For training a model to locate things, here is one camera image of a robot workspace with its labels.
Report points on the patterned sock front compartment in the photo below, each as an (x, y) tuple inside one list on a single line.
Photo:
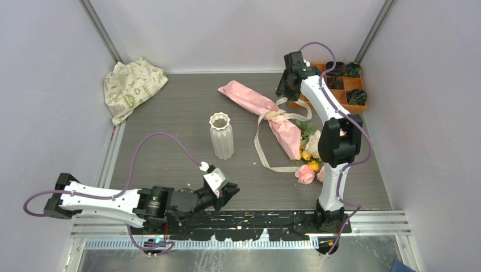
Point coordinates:
[(356, 97)]

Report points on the cream patterned cloth bag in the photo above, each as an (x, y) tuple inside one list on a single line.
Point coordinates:
[(128, 86)]

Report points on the white ribbed vase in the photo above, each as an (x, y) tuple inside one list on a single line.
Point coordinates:
[(221, 135)]

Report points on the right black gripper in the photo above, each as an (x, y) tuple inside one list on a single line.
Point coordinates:
[(281, 89)]

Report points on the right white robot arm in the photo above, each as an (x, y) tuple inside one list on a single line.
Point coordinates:
[(340, 138)]

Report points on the aluminium front rail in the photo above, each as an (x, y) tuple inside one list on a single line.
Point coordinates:
[(104, 235)]

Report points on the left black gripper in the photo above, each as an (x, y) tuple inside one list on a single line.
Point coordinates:
[(225, 193)]

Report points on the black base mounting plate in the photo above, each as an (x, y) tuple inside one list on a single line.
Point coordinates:
[(279, 225)]

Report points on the left corner frame post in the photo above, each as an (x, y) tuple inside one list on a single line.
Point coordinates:
[(100, 29)]

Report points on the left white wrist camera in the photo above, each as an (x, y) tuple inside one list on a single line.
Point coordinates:
[(214, 177)]

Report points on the dark rolled sock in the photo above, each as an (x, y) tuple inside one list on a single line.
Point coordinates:
[(337, 69)]

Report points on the green blue rolled sock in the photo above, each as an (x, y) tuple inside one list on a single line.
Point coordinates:
[(353, 70)]

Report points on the dark sock in tray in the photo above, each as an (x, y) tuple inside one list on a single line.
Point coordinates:
[(335, 82)]

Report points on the right corner frame post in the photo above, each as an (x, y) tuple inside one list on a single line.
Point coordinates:
[(380, 18)]

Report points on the corner frame post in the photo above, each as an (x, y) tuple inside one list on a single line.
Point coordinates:
[(380, 18), (100, 29)]

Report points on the pink flower bouquet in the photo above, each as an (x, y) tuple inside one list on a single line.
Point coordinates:
[(248, 99)]

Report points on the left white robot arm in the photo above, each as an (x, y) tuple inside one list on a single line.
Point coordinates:
[(144, 208)]

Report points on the orange compartment tray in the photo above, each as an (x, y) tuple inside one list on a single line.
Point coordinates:
[(349, 84)]

